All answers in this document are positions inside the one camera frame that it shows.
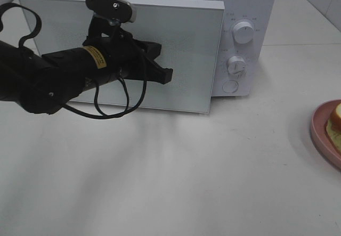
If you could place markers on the white microwave oven body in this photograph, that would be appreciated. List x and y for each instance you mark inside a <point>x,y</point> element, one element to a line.
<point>247,7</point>

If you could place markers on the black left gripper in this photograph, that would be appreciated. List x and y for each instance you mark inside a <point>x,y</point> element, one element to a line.
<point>124,57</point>

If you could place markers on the round door release button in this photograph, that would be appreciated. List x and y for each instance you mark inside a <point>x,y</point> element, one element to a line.
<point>230,86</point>

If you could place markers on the pink round plate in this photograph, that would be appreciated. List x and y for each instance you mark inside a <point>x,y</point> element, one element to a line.
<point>318,132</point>

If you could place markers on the white microwave door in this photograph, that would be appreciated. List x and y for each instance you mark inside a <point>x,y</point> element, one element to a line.
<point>188,30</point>

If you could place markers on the white timer knob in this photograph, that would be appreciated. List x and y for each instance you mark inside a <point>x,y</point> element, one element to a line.
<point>236,65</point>

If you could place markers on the sandwich with lettuce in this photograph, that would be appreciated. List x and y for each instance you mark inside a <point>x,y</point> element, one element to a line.
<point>333,127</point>

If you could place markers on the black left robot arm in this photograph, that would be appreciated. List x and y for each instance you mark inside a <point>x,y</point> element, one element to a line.
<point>46,83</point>

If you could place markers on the upper white power knob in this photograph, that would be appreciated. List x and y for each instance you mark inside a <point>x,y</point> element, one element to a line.
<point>243,32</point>

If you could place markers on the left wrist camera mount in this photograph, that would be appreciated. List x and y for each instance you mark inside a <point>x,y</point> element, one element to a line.
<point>108,15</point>

